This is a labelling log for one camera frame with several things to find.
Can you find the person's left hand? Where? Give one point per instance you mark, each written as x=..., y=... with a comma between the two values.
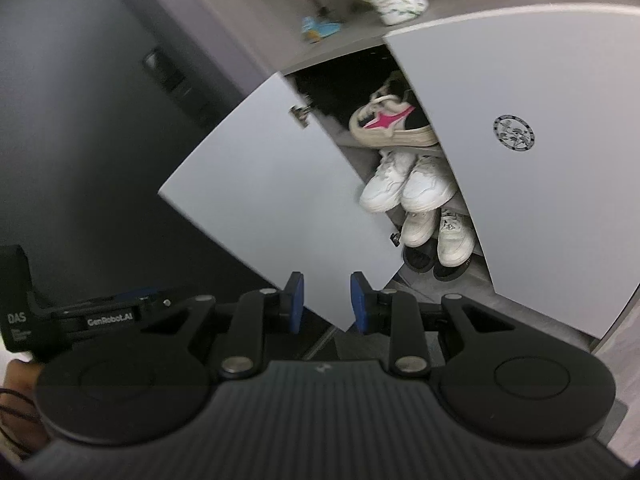
x=20, y=375

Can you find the metal door hinge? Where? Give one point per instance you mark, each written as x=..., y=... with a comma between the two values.
x=395, y=237
x=300, y=114

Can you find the round black emblem sticker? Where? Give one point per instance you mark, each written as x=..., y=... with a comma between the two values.
x=514, y=132

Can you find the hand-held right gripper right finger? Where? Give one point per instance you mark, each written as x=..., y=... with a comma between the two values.
x=357, y=305

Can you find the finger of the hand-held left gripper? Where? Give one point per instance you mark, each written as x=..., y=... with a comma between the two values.
x=145, y=294

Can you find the chunky white sneaker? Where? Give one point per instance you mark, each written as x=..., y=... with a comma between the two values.
x=381, y=185
x=427, y=185

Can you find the cream sneaker pink stripe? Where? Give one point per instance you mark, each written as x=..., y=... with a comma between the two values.
x=390, y=127

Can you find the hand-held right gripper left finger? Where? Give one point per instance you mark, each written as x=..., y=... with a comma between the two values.
x=297, y=305

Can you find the plain white cabinet door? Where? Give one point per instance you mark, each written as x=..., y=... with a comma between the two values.
x=260, y=185

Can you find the black slide sandal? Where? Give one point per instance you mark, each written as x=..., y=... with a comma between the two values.
x=417, y=260
x=450, y=272

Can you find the black door lock panel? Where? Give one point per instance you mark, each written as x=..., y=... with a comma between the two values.
x=165, y=74

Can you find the blue toy figure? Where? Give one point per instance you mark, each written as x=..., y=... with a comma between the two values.
x=320, y=30

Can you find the white sneaker grey panels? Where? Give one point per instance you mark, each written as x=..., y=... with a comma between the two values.
x=417, y=225
x=455, y=237

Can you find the white cabinet door with emblem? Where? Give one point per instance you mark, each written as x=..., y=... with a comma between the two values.
x=550, y=200

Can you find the black entrance door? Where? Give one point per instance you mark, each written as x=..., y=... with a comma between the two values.
x=75, y=135

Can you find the grey shoe cabinet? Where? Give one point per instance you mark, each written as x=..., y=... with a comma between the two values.
x=345, y=50

